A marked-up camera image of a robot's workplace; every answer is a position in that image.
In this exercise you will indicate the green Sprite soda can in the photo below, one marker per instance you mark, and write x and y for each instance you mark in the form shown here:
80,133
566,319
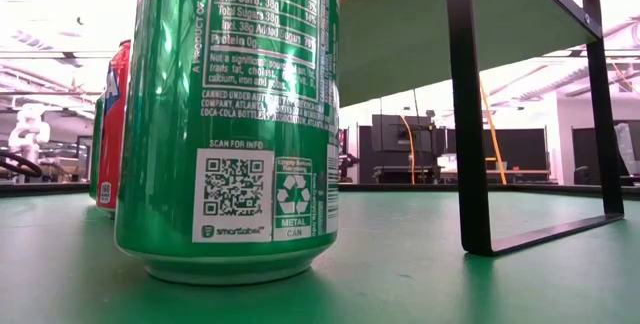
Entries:
96,154
165,164

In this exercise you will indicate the red Fanta soda can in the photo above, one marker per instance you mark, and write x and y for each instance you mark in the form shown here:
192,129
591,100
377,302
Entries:
115,139

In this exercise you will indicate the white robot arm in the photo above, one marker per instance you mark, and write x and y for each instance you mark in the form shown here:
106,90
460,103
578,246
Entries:
27,134

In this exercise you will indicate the black monitor stand unit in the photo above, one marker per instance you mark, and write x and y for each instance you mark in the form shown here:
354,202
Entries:
400,134

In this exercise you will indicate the wooden board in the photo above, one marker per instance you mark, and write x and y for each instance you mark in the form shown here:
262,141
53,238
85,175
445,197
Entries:
400,39

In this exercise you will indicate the green table mat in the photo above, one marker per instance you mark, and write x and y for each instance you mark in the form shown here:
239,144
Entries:
400,274

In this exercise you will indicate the black partition panel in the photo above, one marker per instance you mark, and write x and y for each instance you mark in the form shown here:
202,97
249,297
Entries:
515,149

